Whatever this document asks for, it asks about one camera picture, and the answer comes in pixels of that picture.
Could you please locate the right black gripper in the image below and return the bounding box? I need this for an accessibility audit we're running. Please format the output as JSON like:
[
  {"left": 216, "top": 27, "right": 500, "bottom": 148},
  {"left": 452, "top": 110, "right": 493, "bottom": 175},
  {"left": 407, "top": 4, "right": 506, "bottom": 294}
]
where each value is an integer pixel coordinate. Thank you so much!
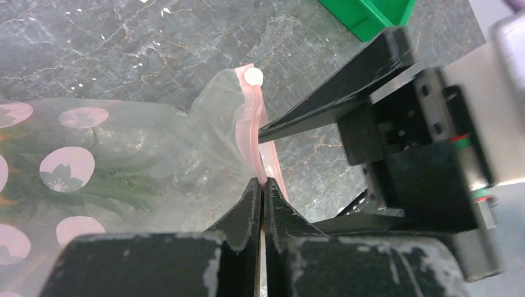
[{"left": 258, "top": 27, "right": 503, "bottom": 282}]

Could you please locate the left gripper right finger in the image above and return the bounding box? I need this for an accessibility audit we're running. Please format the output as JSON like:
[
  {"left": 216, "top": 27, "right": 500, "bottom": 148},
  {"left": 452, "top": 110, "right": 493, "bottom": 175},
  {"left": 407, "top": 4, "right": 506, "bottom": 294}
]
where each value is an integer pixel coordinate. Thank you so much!
[{"left": 263, "top": 178, "right": 469, "bottom": 296}]

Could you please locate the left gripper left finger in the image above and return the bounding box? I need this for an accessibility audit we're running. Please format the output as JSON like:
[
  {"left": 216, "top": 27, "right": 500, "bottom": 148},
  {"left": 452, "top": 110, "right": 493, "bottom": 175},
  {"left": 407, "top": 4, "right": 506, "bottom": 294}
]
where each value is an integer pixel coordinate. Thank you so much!
[{"left": 41, "top": 179, "right": 263, "bottom": 296}]

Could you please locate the clear zip top bag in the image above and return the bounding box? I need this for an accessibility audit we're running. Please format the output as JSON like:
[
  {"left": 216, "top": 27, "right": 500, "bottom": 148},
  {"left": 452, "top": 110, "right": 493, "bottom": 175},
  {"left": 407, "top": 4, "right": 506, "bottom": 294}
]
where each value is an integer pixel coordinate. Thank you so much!
[{"left": 1, "top": 64, "right": 285, "bottom": 296}]

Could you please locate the green plastic tray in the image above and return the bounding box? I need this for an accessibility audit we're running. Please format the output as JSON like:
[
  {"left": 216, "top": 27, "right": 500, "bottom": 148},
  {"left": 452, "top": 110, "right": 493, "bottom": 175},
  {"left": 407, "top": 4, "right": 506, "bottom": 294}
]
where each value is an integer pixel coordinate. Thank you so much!
[{"left": 319, "top": 0, "right": 416, "bottom": 42}]

